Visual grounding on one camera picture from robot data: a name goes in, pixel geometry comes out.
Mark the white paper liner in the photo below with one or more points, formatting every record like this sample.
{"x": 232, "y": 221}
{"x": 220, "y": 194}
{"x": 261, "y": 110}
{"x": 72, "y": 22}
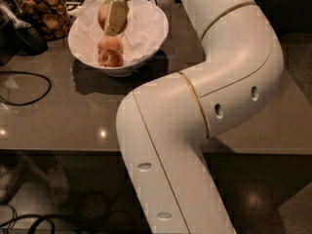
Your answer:
{"x": 143, "y": 30}

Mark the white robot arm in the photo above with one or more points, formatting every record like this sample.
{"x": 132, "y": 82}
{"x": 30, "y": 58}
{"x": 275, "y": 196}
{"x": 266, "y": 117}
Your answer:
{"x": 161, "y": 125}

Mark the glass jar of dried chips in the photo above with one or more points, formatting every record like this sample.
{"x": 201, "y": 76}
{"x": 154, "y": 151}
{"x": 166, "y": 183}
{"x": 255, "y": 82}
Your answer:
{"x": 50, "y": 16}

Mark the black appliance with white handle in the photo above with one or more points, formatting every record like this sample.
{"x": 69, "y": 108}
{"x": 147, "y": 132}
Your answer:
{"x": 29, "y": 40}

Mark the white ceramic bowl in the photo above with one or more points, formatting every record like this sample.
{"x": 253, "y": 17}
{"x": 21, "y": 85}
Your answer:
{"x": 152, "y": 39}

